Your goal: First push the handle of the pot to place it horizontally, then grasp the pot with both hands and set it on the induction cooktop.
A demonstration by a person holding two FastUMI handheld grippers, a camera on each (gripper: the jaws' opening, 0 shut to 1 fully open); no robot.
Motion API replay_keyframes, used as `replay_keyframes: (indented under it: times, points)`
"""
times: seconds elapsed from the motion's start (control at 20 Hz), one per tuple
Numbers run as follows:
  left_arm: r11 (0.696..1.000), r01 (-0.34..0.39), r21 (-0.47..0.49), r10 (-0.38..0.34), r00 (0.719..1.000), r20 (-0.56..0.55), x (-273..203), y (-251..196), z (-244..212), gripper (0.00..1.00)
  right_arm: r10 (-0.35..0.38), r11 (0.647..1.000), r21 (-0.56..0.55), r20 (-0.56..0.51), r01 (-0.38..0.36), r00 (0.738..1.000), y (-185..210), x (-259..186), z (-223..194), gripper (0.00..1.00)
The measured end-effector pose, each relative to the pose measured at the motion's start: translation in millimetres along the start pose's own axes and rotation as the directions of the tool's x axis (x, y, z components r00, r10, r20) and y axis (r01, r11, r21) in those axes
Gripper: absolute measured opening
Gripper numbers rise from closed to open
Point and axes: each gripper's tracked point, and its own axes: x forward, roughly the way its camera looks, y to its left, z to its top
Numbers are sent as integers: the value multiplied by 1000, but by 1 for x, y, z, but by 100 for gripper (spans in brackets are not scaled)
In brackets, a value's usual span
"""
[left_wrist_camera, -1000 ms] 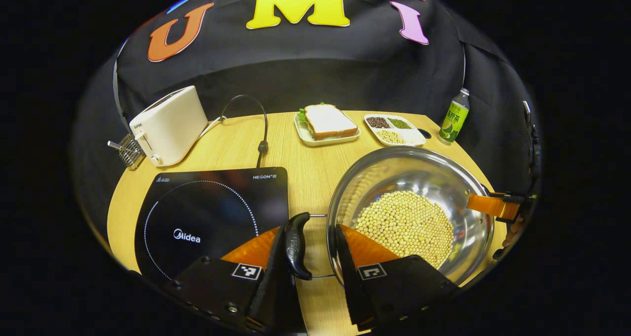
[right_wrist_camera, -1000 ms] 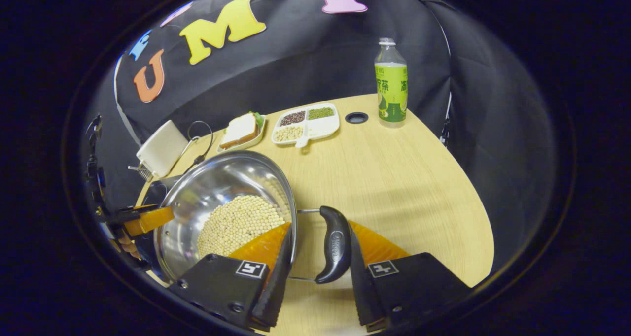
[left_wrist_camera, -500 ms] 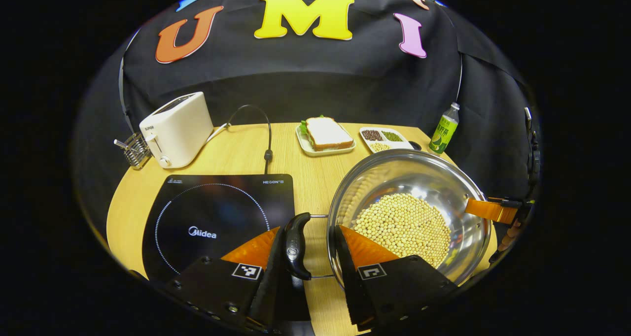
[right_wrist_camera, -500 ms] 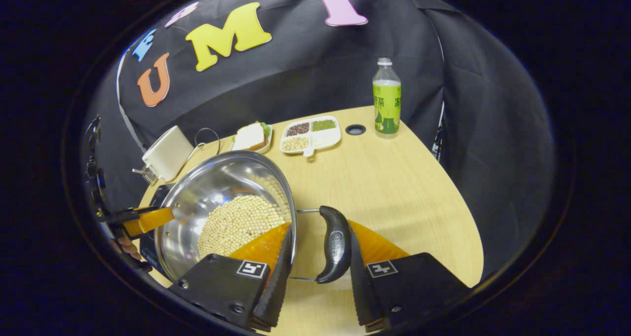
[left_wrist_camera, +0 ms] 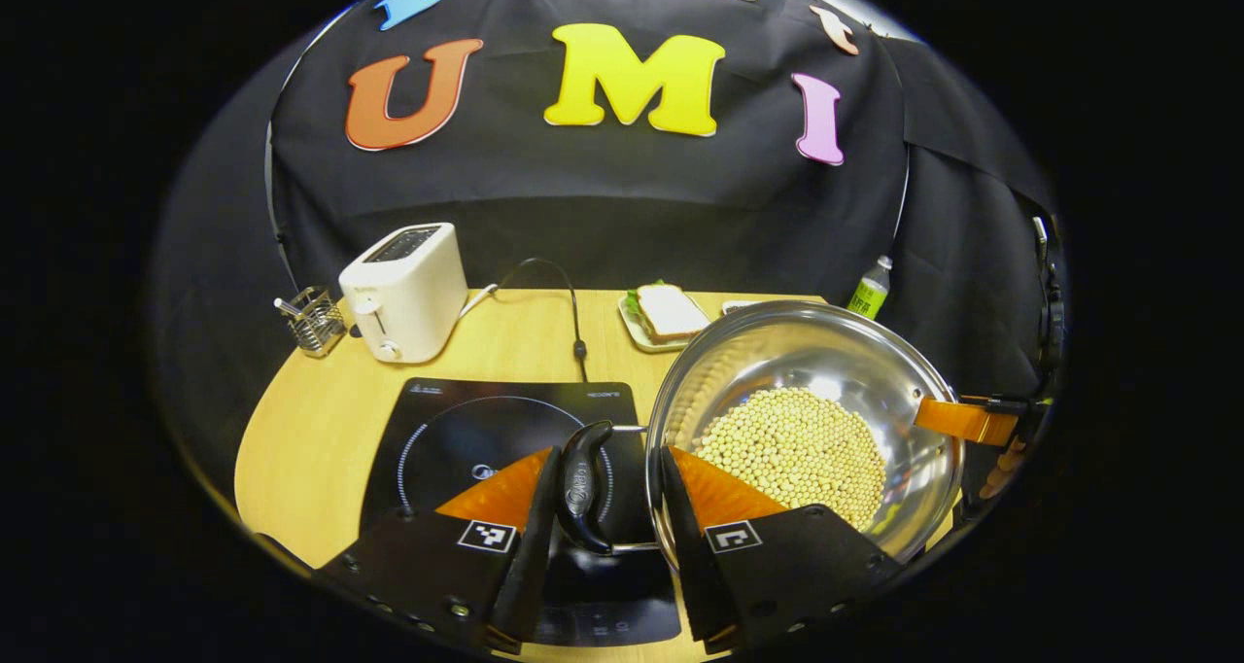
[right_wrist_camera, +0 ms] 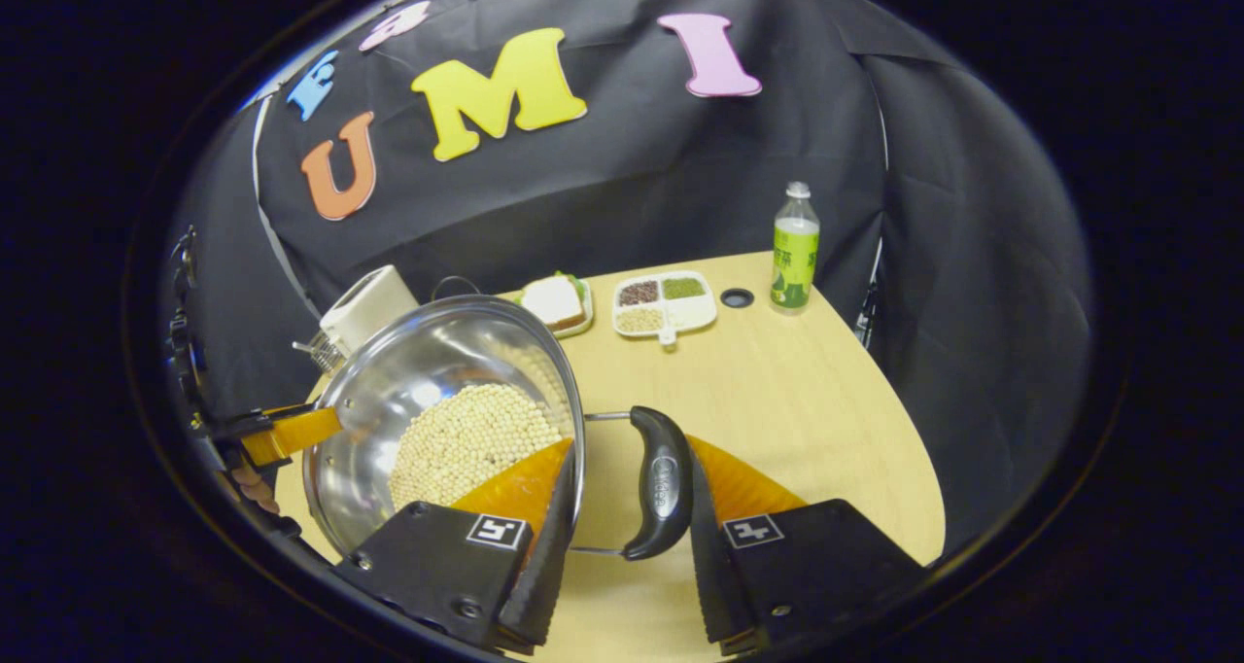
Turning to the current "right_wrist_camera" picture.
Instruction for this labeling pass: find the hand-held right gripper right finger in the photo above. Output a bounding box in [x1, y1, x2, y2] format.
[684, 435, 930, 657]

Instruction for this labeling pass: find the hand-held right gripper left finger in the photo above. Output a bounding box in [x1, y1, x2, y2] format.
[335, 437, 582, 655]

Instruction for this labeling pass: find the stainless steel pot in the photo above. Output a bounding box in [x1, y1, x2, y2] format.
[302, 295, 695, 561]

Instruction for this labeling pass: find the pile of soybeans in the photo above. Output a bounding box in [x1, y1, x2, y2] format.
[389, 383, 566, 510]

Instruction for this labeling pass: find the white toaster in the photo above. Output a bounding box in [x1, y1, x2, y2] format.
[319, 264, 421, 353]

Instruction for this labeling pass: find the sandwich on plate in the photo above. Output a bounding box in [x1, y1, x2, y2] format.
[515, 271, 595, 340]

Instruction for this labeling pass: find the white divided tray with beans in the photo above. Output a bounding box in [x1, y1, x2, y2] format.
[612, 270, 718, 347]

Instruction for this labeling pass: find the green label bottle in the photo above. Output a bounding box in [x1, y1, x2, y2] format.
[770, 182, 821, 314]

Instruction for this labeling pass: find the black backdrop cloth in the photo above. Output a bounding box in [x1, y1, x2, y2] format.
[160, 0, 1094, 557]

